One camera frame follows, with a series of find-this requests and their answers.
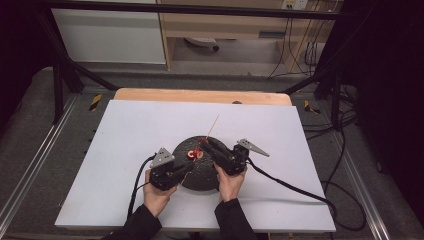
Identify white wall socket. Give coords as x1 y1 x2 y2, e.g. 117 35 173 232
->
281 0 309 11

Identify thin bamboo skewer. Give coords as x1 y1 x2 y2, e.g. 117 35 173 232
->
179 114 221 186

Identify round black stone plate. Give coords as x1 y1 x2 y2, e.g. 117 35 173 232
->
171 135 235 192

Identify white cabinet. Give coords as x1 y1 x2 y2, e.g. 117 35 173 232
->
50 7 167 65

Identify person's left hand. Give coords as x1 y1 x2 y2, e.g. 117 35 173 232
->
143 168 178 219

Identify black metal frame bar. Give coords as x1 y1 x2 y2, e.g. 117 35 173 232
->
33 0 355 21

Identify white board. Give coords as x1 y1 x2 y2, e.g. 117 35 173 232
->
54 99 337 234

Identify grey chair base with caster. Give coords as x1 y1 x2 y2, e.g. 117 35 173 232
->
184 36 221 53

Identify aluminium rail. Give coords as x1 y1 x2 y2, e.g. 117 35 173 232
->
328 131 392 240
0 94 80 222

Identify bundle of black floor cables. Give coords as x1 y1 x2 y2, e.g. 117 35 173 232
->
300 84 360 142

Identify person's right hand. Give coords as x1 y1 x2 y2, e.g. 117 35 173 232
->
213 162 249 204

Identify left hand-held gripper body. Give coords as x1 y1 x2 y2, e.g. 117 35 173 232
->
148 147 183 192

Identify hand-held gripper black cable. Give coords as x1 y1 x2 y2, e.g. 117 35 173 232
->
246 157 367 232
126 154 158 220

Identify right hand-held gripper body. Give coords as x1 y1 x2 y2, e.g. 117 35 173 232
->
212 138 271 177

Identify hanging cables under desk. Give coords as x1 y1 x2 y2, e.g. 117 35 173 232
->
267 16 323 80

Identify right hand-held gripper black cable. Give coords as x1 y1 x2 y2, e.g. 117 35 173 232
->
246 157 367 232

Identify light wooden desk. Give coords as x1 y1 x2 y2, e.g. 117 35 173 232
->
156 0 338 73

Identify left hand-held gripper black cable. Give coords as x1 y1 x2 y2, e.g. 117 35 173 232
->
126 154 158 220

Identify black metal stand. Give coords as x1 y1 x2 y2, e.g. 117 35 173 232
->
281 9 354 131
34 9 119 126

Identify wooden table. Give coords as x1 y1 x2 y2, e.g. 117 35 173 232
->
113 87 294 107

